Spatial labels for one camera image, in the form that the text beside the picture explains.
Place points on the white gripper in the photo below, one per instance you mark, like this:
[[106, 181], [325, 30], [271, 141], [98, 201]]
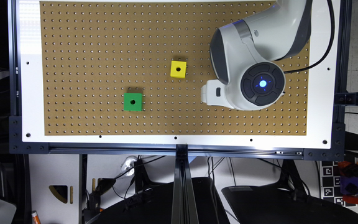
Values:
[[212, 93]]

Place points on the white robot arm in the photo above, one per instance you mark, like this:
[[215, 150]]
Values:
[[243, 55]]

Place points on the yellow cube with hole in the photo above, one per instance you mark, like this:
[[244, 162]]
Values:
[[178, 69]]

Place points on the green cube with hole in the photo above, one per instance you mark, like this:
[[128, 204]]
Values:
[[133, 102]]

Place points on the brown pegboard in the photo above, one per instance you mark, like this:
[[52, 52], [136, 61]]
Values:
[[95, 52]]

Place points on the black office chair left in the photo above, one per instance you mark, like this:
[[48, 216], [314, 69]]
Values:
[[155, 206]]

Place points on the black office chair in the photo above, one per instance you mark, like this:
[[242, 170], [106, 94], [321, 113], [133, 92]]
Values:
[[252, 204], [155, 206]]

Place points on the black office chair right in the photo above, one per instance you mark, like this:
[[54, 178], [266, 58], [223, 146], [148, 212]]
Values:
[[252, 204]]

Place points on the black white fiducial marker sheet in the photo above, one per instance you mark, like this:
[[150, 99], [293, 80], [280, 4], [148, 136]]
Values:
[[330, 182]]

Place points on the box of coloured blocks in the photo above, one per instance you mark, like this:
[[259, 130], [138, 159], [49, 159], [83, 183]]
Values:
[[349, 181]]

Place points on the white cabinet panel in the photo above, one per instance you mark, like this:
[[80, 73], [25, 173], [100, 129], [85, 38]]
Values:
[[55, 187]]

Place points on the orange tube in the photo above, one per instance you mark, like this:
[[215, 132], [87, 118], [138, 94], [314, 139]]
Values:
[[35, 217]]

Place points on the black aluminium table frame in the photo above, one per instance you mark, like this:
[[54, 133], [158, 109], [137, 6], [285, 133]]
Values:
[[326, 138]]

